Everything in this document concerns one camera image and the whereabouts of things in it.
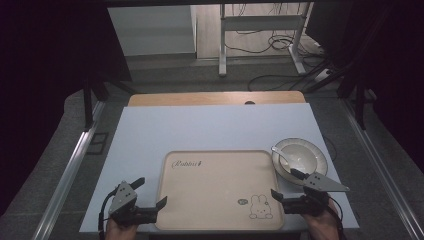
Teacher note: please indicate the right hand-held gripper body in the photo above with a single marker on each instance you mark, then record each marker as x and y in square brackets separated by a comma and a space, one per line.
[321, 185]

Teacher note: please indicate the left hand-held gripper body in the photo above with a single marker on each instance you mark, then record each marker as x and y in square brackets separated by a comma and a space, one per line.
[122, 199]

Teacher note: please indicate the white bowl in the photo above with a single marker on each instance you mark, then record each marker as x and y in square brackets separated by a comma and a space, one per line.
[301, 156]

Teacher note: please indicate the white rimmed plate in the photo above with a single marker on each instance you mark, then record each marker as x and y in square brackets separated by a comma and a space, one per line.
[321, 160]

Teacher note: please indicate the person's left hand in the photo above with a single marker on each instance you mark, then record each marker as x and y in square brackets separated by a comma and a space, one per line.
[118, 232]

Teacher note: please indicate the person's right hand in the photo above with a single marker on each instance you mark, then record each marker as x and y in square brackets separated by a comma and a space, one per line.
[320, 227]

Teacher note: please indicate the beige rabbit print tray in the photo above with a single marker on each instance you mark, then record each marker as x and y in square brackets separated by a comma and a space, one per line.
[213, 196]

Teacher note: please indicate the white table mat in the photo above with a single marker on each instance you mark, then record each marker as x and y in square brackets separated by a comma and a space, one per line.
[200, 130]

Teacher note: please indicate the black table grommet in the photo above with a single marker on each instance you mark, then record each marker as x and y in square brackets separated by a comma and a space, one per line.
[249, 102]

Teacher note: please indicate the black metal stand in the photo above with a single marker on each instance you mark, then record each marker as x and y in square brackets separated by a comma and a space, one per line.
[360, 106]
[88, 106]

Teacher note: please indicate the white power strip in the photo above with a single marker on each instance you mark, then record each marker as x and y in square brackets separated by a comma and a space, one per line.
[322, 75]

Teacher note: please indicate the wooden table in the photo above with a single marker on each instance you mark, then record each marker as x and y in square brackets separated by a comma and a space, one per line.
[206, 98]

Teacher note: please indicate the dark curtain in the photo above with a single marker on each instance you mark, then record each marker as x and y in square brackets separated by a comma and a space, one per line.
[393, 66]
[40, 83]

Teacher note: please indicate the white panel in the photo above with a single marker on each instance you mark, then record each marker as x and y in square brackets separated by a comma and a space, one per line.
[153, 30]

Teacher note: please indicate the metal rail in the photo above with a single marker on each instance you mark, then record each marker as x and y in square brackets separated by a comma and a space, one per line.
[66, 180]
[383, 166]

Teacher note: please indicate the white metal desk frame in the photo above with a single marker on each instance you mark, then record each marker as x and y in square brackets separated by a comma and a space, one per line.
[263, 22]

